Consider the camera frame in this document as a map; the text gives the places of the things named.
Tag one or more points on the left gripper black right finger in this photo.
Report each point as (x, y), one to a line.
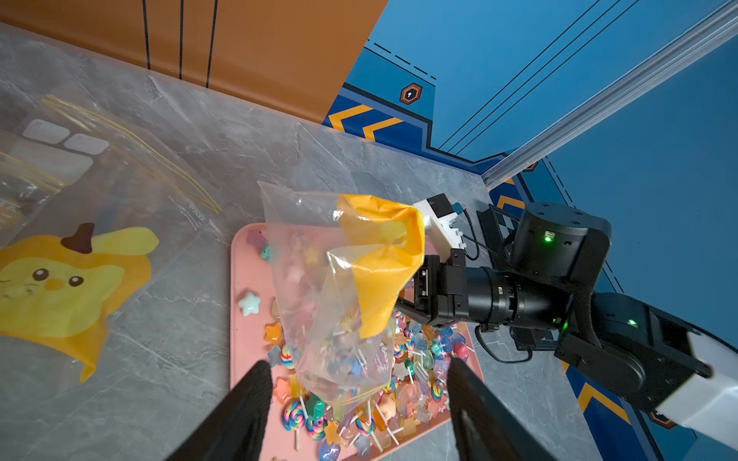
(484, 428)

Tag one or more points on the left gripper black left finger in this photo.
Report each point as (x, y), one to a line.
(235, 429)

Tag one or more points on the black white chessboard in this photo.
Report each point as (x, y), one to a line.
(498, 230)

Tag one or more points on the right aluminium corner post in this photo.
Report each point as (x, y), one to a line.
(704, 37)

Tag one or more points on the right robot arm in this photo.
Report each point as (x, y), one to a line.
(655, 361)

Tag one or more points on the yellow duck ziploc bag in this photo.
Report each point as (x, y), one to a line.
(339, 263)
(91, 209)

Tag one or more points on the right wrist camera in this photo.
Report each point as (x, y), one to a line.
(438, 219)

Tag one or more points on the pink plastic tray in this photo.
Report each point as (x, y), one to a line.
(300, 425)

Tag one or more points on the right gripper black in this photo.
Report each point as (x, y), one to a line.
(449, 292)

